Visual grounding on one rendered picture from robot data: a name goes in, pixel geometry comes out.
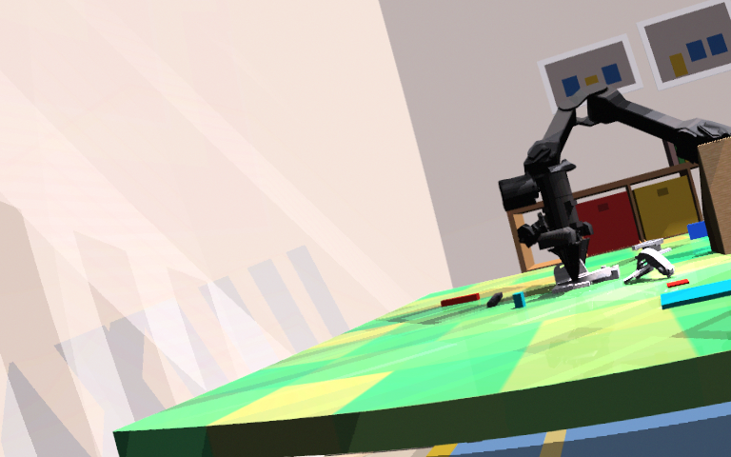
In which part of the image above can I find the red flat bar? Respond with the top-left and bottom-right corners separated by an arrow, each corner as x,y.
440,293 -> 480,307

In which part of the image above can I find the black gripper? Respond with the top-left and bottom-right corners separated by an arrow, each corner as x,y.
537,194 -> 594,282

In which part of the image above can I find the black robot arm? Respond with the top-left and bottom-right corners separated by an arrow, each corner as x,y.
499,82 -> 731,248

